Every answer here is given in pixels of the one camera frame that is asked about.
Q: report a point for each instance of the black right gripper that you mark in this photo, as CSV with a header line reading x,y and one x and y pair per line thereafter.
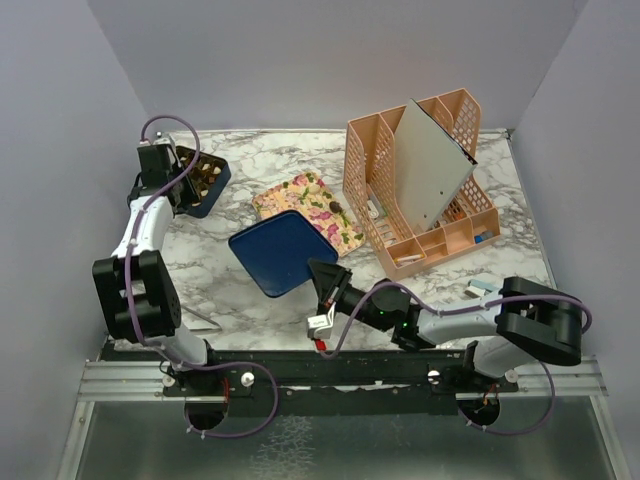
x,y
330,281

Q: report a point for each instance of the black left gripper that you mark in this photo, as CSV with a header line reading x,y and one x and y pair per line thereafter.
x,y
189,194

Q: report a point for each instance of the blue box lid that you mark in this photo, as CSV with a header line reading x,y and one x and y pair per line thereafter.
x,y
275,251

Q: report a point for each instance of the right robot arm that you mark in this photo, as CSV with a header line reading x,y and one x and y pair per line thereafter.
x,y
518,324

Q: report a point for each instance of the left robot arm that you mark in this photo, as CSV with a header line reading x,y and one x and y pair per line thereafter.
x,y
139,301

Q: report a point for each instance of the glue stick with yellow cap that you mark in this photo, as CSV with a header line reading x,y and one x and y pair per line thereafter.
x,y
407,259

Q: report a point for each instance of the floral serving tray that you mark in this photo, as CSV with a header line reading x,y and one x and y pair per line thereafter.
x,y
342,232

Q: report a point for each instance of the peach plastic desk organizer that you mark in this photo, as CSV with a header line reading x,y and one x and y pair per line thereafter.
x,y
369,187

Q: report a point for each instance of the stapler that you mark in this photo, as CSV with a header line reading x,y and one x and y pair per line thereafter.
x,y
478,289

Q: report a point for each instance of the grey board in organizer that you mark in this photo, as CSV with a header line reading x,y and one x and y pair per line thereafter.
x,y
430,167

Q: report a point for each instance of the small blue cap item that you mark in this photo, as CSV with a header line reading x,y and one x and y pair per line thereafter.
x,y
483,237

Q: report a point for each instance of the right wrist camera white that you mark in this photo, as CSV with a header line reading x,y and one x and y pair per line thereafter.
x,y
319,329

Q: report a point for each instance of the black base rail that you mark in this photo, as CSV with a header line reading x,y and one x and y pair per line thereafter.
x,y
384,382

